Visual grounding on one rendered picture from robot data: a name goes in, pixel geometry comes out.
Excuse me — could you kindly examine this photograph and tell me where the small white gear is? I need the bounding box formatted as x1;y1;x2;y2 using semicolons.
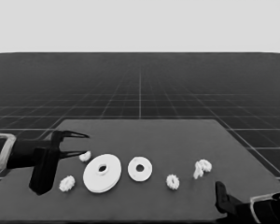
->
165;174;180;190
58;175;77;193
78;150;92;162
198;159;213;173

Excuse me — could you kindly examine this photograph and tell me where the large thick white disc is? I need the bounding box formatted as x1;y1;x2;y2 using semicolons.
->
82;153;122;194

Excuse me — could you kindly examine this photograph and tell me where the white round carrier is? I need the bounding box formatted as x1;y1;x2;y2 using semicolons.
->
127;156;153;182

